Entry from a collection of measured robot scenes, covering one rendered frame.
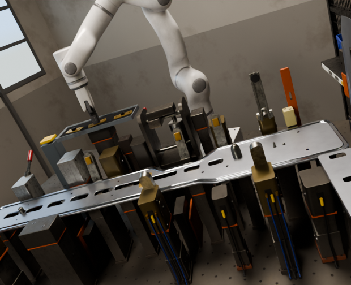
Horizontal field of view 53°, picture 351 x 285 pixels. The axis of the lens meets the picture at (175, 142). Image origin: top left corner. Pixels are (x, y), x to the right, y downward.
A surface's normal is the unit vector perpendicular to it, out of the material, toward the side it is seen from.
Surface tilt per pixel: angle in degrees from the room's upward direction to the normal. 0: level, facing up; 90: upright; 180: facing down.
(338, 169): 0
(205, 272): 0
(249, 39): 90
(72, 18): 90
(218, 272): 0
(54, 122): 90
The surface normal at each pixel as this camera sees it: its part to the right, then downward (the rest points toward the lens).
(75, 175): -0.10, 0.44
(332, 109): -0.41, 0.51
